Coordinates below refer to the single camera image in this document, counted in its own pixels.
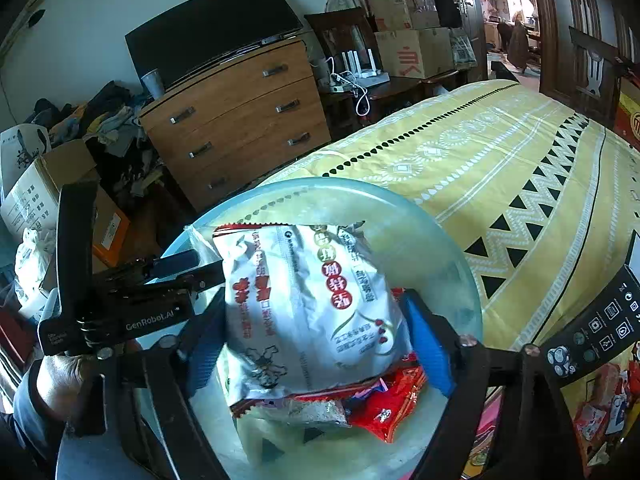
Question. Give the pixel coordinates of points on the white plastic bag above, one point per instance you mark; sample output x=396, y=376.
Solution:
x=32, y=260

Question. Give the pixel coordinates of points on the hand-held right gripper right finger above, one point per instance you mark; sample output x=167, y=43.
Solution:
x=427, y=345

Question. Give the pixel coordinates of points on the red gold-print box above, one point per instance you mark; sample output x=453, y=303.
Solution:
x=630, y=115

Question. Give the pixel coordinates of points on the black box with icons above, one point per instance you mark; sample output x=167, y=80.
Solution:
x=600, y=325

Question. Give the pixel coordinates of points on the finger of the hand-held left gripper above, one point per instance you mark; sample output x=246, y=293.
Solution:
x=175, y=263
x=200, y=277

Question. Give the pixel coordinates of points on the heap of clothes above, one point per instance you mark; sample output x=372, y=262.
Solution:
x=110, y=120

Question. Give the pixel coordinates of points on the white paper bag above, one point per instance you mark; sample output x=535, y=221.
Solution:
x=22, y=152

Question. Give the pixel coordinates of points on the dark red carton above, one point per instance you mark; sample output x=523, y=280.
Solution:
x=15, y=332

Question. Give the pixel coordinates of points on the carved wooden chair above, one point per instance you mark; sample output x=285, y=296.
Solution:
x=595, y=70

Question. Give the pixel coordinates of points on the large white snack packet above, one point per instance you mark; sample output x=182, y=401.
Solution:
x=310, y=310

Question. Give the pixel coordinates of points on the red snack packet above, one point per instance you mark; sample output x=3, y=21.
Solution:
x=385, y=410

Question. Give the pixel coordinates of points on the large red-print cardboard box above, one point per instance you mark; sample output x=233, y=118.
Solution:
x=415, y=55

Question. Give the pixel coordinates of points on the black bag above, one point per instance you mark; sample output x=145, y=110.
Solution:
x=445, y=5

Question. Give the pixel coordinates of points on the person's left hand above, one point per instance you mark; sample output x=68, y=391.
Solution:
x=60, y=380

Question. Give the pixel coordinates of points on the clear glass bowl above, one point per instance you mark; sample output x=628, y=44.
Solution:
x=430, y=260

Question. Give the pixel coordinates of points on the printed plastic bag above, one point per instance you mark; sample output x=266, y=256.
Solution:
x=464, y=50

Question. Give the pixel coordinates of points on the open cardboard box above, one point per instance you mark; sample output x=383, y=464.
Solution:
x=35, y=200

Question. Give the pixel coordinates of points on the grey paper cup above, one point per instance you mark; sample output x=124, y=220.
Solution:
x=152, y=85

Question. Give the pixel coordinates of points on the pink patterned cloth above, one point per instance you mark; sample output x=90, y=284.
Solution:
x=485, y=440

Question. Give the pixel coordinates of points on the dark wooden chair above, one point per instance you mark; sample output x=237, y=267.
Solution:
x=340, y=27

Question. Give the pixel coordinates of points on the scattered packets heap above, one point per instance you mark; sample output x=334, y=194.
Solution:
x=605, y=410

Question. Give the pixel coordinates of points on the wooden three-drawer dresser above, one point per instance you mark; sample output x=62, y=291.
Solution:
x=240, y=125

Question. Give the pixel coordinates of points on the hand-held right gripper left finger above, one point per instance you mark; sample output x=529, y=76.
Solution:
x=205, y=360

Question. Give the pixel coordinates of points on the person's left forearm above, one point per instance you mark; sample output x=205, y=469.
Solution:
x=30, y=420

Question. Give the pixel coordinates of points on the dark wooden side table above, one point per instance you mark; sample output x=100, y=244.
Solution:
x=400, y=90

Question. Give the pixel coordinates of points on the black flat television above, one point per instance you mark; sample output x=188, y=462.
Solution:
x=215, y=25

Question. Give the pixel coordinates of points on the white power strip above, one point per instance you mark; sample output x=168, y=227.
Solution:
x=337, y=85

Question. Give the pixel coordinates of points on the white router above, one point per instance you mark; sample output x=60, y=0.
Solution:
x=370, y=76

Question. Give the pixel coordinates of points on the small cardboard box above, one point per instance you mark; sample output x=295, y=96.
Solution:
x=400, y=10

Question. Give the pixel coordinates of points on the white door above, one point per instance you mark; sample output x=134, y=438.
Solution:
x=465, y=0

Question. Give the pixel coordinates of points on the yellow patterned bed sheet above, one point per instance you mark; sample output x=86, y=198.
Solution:
x=500, y=170

